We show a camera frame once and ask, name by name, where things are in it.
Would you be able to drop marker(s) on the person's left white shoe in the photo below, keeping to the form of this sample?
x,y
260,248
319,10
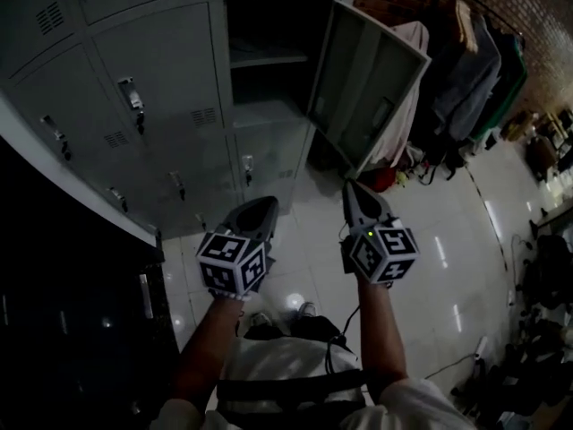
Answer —
x,y
259,320

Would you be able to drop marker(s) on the green hanging garment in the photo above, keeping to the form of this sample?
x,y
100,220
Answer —
x,y
508,92

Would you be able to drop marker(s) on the person's white shirt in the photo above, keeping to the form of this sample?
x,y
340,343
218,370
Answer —
x,y
286,361

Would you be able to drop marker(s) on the white power strip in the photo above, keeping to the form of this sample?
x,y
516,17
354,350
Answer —
x,y
481,347

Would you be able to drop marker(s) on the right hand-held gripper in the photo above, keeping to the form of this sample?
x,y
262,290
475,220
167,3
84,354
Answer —
x,y
380,253

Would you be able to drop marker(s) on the black office chair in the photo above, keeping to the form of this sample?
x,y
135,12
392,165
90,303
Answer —
x,y
550,271
519,379

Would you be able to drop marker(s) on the grey hanging jacket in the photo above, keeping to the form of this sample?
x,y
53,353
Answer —
x,y
470,79

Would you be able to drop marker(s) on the black metal clothes rack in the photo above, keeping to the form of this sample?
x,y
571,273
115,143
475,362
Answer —
x,y
492,11

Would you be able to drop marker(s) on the person's left forearm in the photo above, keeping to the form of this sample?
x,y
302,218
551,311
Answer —
x,y
210,343

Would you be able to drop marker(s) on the black bag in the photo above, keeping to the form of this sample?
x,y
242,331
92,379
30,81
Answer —
x,y
441,164

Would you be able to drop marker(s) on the beige hanging cloth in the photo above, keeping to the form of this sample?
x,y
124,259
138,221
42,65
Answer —
x,y
466,25

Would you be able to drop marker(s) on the person's black trousers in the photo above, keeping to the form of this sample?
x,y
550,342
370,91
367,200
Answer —
x,y
295,327

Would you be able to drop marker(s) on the yellow plush toy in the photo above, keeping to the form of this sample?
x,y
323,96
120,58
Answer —
x,y
402,178

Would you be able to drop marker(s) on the grey metal locker cabinet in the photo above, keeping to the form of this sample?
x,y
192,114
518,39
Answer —
x,y
170,74

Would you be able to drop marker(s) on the black hanging garment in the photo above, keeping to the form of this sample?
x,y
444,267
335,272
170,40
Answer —
x,y
436,92

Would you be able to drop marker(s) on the red bag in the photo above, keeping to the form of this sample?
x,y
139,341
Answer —
x,y
386,179

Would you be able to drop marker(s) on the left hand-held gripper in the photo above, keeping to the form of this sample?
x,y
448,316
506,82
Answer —
x,y
233,262

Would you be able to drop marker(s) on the person's right forearm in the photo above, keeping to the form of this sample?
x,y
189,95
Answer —
x,y
382,329

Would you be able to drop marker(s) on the dark glass door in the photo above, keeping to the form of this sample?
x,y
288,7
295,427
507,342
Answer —
x,y
67,307

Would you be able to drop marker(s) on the black backpack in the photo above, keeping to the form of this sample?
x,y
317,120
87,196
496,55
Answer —
x,y
542,158

